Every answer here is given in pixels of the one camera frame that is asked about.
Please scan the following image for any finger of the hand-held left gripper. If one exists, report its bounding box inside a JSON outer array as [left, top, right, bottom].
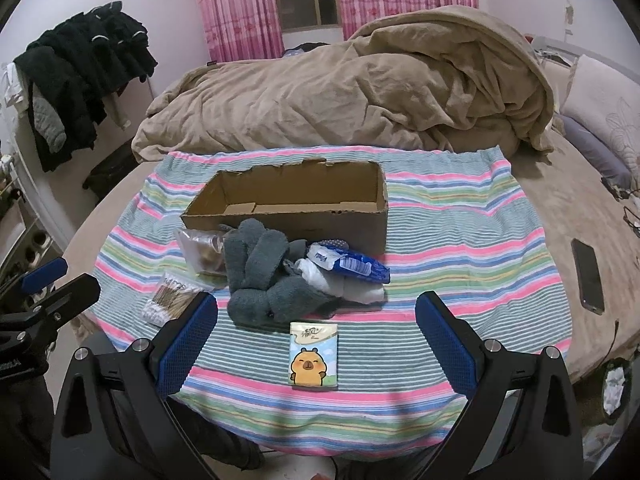
[[15, 275, 101, 334], [0, 257, 69, 308]]

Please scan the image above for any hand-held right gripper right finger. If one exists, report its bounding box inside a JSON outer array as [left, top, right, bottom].
[[415, 290, 586, 480]]

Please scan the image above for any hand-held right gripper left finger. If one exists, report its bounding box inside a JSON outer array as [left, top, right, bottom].
[[50, 290, 221, 480]]

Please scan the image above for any cotton swab pack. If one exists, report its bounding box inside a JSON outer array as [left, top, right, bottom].
[[142, 272, 209, 325]]

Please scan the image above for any clear bag with brown item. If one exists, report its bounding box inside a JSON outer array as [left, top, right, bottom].
[[176, 227, 231, 289]]

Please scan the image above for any grey fuzzy glove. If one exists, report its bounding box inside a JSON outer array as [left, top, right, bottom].
[[227, 275, 342, 332], [222, 219, 293, 293]]

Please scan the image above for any white knit cloth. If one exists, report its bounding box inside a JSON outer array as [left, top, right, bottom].
[[295, 257, 389, 307]]

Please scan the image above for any blue and white plastic packet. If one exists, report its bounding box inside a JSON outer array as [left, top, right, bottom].
[[306, 242, 391, 286]]

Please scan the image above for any cartoon tissue pack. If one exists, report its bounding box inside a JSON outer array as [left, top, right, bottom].
[[288, 321, 340, 391]]

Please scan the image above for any dark grey sock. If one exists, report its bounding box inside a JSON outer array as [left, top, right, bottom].
[[284, 239, 309, 276]]

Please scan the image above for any cardboard box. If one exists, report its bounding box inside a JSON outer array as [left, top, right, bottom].
[[180, 158, 389, 262]]

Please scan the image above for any cluttered side shelf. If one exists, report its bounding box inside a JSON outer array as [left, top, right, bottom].
[[0, 152, 67, 283]]

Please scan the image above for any striped colourful cloth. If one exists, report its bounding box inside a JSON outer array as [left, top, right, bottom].
[[92, 146, 574, 464]]

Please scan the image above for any dark bag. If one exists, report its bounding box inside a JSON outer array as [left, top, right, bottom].
[[82, 152, 139, 194]]

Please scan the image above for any grey quilted garment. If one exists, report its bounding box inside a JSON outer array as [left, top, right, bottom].
[[31, 91, 67, 154]]

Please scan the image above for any black smartphone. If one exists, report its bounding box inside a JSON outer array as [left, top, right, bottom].
[[571, 238, 606, 316]]

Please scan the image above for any trash bag with paper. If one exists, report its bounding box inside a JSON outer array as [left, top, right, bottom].
[[597, 357, 634, 419]]

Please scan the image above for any white hanging cloth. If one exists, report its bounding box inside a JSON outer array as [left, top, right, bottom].
[[0, 62, 27, 107]]

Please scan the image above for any pile of black clothes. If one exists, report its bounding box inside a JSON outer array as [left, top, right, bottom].
[[14, 1, 159, 174]]

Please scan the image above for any grey pillow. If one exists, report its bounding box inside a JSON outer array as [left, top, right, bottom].
[[556, 114, 634, 189]]

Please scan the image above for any beige blanket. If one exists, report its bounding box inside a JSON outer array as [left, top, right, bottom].
[[131, 5, 556, 164]]

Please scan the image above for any white floral pillow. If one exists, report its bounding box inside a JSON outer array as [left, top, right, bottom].
[[560, 55, 640, 162]]

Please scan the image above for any metal bed headboard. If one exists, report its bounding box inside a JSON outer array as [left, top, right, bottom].
[[529, 34, 582, 69]]

